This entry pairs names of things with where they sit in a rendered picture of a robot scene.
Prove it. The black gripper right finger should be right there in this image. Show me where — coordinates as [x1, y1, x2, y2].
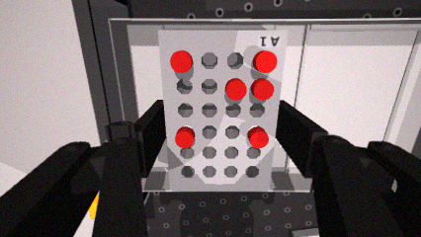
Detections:
[276, 100, 421, 237]

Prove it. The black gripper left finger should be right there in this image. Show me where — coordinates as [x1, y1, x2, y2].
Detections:
[0, 100, 166, 237]

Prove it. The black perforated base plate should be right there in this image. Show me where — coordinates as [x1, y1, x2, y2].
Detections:
[128, 0, 421, 237]

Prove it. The grey cooling block with red-capped tubes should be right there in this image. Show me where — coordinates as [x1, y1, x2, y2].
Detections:
[158, 30, 289, 192]

